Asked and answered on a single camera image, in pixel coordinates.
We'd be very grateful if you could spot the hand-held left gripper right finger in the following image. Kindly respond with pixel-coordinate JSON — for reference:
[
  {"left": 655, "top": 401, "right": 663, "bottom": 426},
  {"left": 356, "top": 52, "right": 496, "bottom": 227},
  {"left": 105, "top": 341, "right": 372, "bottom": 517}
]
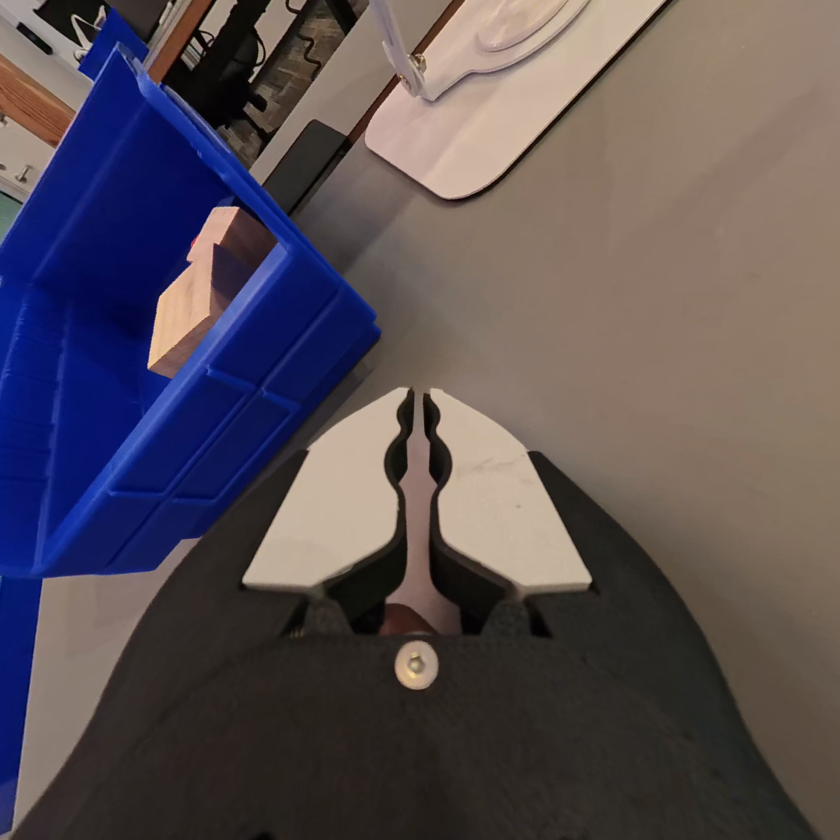
[{"left": 422, "top": 388, "right": 593, "bottom": 636}]

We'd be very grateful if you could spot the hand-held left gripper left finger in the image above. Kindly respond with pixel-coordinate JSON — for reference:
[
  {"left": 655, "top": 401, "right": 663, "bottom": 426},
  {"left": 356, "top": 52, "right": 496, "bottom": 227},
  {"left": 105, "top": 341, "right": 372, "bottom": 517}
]
[{"left": 241, "top": 386, "right": 416, "bottom": 636}]

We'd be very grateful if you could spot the blue plastic bin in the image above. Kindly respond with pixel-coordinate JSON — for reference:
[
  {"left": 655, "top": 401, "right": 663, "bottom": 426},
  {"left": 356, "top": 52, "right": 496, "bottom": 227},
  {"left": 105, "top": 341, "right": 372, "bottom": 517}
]
[
  {"left": 79, "top": 7, "right": 148, "bottom": 80},
  {"left": 0, "top": 42, "right": 355, "bottom": 572},
  {"left": 39, "top": 66, "right": 383, "bottom": 580}
]

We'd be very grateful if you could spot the natural wooden block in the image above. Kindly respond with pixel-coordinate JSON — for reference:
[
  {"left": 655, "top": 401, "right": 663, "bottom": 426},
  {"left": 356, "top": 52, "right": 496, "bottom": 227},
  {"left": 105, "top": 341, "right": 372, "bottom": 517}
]
[
  {"left": 147, "top": 246, "right": 253, "bottom": 379},
  {"left": 196, "top": 206, "right": 278, "bottom": 309}
]

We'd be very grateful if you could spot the blue plastic object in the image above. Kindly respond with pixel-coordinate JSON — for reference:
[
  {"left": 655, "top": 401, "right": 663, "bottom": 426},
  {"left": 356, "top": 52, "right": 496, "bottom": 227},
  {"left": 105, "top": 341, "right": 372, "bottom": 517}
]
[{"left": 0, "top": 577, "right": 40, "bottom": 815}]

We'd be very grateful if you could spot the black office chair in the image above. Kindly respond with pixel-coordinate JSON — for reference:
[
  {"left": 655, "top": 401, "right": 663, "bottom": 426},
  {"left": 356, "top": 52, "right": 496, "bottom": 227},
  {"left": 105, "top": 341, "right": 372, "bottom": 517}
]
[{"left": 161, "top": 0, "right": 270, "bottom": 132}]

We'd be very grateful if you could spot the wooden table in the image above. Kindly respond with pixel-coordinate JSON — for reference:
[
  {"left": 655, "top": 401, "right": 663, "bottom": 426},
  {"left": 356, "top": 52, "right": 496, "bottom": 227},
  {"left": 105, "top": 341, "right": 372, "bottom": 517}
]
[{"left": 0, "top": 52, "right": 76, "bottom": 148}]

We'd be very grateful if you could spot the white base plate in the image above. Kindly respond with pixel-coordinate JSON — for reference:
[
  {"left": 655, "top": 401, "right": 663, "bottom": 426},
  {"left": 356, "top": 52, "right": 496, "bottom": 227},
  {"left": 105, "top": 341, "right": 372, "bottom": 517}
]
[{"left": 364, "top": 0, "right": 670, "bottom": 201}]

